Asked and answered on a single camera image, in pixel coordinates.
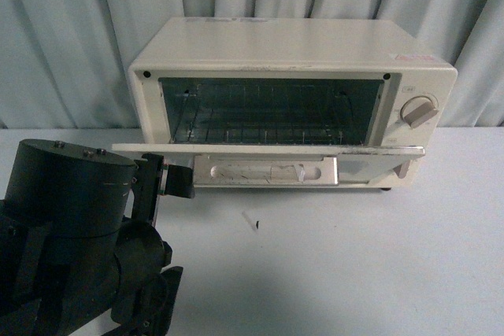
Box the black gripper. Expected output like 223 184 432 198
126 153 195 230

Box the white oven door with window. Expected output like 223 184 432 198
113 143 424 187

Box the white toaster oven body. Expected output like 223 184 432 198
128 17 459 193

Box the beige lower oven knob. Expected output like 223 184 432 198
394 161 410 179

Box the grey pleated curtain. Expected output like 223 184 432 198
1 0 503 128

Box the beige timer knob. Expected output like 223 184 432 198
401 96 439 129

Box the wire oven rack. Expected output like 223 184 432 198
172 85 365 145

